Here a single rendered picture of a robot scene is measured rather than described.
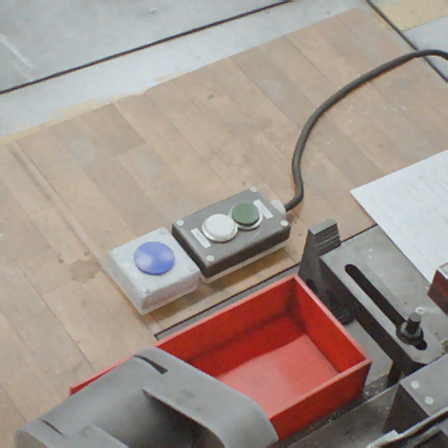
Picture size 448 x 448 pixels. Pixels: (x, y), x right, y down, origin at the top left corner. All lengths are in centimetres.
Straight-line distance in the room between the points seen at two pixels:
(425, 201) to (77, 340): 42
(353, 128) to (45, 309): 43
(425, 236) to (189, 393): 69
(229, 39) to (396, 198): 159
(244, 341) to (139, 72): 165
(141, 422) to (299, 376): 51
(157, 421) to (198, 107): 77
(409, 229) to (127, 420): 70
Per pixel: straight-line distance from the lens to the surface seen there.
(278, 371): 117
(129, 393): 67
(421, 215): 133
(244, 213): 124
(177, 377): 67
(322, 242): 118
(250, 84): 144
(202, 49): 285
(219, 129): 138
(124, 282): 120
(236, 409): 64
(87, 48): 283
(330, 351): 117
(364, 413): 116
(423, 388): 109
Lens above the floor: 186
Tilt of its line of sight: 49 degrees down
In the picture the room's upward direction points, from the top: 9 degrees clockwise
